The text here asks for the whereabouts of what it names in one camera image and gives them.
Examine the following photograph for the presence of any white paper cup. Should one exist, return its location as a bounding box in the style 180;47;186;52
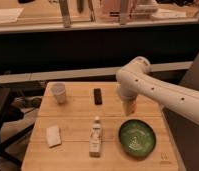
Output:
51;83;66;104

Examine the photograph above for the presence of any white paper sheet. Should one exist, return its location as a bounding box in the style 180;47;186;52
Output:
0;8;23;24

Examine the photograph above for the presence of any green round bowl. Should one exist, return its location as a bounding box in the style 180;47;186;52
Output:
118;119;156;158

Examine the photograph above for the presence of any white plastic bottle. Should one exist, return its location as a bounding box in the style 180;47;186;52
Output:
89;116;102;157

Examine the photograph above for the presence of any black chair at left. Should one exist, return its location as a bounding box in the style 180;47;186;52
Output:
0;85;34;167

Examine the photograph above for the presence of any black rectangular block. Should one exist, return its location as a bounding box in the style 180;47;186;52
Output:
94;88;102;105

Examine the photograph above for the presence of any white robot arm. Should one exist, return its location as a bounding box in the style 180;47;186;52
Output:
116;56;199;125

